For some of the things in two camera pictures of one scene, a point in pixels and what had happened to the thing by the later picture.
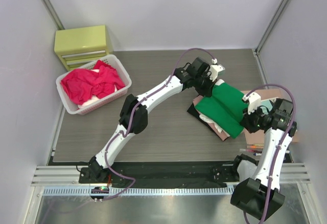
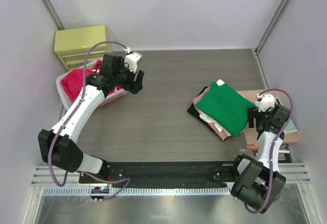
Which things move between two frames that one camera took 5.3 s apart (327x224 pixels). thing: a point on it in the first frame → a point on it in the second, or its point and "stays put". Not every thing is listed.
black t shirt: (193, 112) stays put
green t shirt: (225, 106) stays put
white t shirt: (207, 118) stays put
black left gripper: (207, 91) → (132, 88)
